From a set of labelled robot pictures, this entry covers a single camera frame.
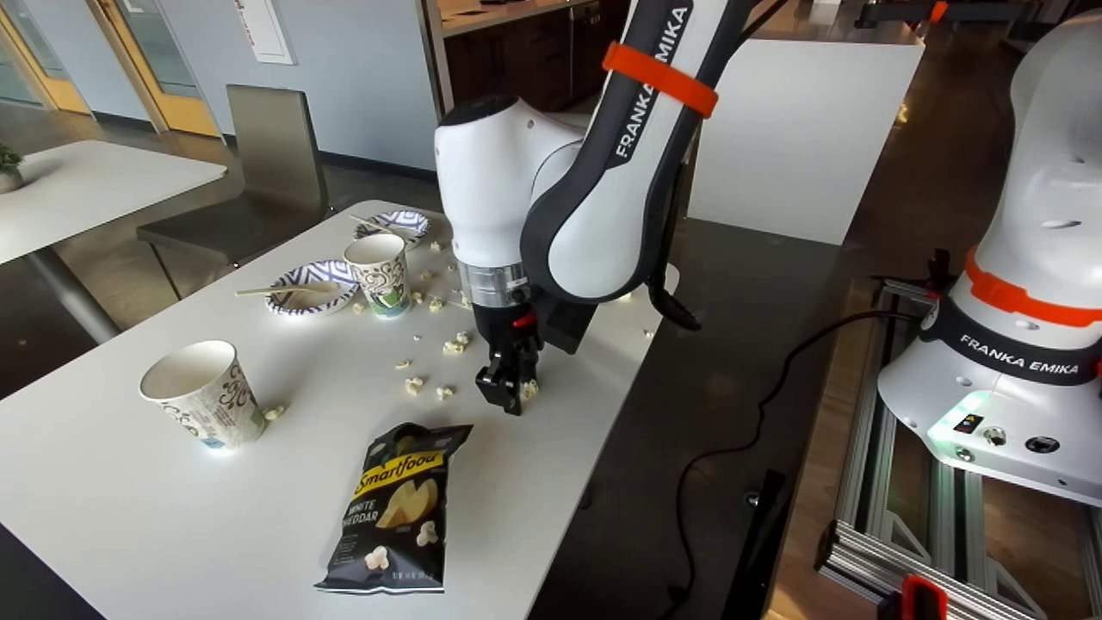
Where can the grey chair with metal legs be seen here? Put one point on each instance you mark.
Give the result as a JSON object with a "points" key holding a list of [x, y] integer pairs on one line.
{"points": [[276, 148]]}

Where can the white wall poster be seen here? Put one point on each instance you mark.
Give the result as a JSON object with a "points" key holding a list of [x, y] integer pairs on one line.
{"points": [[264, 29]]}

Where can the yellow framed glass door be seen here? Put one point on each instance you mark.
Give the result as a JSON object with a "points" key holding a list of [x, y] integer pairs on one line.
{"points": [[28, 58], [157, 58]]}

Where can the small green potted plant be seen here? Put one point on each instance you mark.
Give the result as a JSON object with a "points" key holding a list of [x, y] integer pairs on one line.
{"points": [[8, 168]]}

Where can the black Smartfood popcorn bag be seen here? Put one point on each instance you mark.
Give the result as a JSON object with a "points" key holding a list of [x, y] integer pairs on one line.
{"points": [[398, 503]]}

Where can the white side table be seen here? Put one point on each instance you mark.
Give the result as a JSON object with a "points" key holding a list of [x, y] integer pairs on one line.
{"points": [[106, 185]]}

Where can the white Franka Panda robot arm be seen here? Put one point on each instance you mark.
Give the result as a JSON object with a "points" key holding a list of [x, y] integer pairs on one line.
{"points": [[494, 193]]}

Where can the red clamp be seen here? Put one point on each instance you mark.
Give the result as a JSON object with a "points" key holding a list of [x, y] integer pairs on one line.
{"points": [[926, 600]]}

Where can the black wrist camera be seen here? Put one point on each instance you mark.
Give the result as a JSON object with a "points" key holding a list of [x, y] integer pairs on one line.
{"points": [[563, 325]]}

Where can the wooden shelf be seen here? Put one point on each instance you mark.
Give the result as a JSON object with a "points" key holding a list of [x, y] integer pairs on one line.
{"points": [[506, 45]]}

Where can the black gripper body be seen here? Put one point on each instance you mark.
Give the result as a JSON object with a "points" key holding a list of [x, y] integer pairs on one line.
{"points": [[506, 339]]}

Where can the wooden stir stick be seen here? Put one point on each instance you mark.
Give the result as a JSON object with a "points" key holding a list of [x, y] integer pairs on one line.
{"points": [[260, 292]]}

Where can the white popcorn piece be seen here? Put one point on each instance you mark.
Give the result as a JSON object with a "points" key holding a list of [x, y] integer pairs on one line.
{"points": [[400, 368], [437, 245], [623, 295], [416, 383], [461, 344], [272, 411], [647, 332], [527, 389], [437, 306], [441, 389]]}

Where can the patterned white paper cup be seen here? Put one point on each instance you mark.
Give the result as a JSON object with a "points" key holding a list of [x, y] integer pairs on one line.
{"points": [[212, 399], [376, 277]]}

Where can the grey bowl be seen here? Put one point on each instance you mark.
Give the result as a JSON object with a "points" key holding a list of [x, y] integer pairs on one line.
{"points": [[398, 224]]}

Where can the white cabinet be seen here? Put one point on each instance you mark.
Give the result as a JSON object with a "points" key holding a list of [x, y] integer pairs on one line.
{"points": [[805, 138]]}

